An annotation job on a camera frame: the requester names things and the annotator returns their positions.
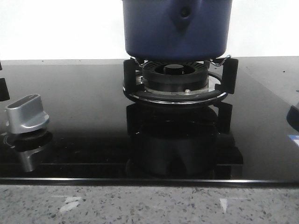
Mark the dark blue cooking pot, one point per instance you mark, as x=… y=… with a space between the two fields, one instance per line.
x=176 y=30

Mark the black pot support grate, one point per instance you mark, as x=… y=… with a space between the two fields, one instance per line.
x=221 y=81

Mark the black gas burner head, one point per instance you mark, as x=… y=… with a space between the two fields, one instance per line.
x=175 y=77

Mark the black glass gas cooktop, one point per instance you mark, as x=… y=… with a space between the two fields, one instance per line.
x=96 y=136

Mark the silver stove control knob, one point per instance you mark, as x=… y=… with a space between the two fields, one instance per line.
x=26 y=115

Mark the blue white energy label sticker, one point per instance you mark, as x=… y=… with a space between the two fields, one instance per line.
x=295 y=139

